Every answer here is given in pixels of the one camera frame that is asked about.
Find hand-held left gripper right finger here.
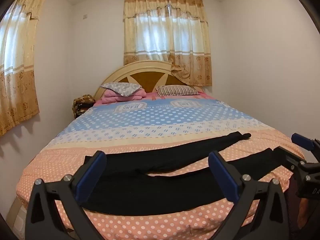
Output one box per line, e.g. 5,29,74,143
208,151,292,240

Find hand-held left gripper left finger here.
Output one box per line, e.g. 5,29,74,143
25,151,107,240

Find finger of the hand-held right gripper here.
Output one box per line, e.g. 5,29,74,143
291,133,320,155
272,146,304,172

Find black pants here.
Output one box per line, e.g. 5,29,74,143
79,131,293,217

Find person's right forearm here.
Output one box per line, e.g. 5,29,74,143
299,197,319,233

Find brown patterned bag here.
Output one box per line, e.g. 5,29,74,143
72,94,96,119

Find polka dot bedspread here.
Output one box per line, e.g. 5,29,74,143
15,95,307,240

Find pink bed sheet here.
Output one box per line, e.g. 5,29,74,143
94,90,218,107

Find pink folded blanket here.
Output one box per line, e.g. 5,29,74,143
101,89,147,104

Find grey patterned pillow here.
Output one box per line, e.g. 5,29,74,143
100,82,143,97

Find striped pillow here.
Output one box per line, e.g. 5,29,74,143
155,85,200,97

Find cream wooden headboard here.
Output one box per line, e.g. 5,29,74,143
93,60,203,99

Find beige side window curtain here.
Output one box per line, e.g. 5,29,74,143
0,0,49,137

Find beige curtain behind headboard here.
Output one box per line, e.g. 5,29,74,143
122,0,213,87

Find cream bed frame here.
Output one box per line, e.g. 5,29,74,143
6,197,28,230

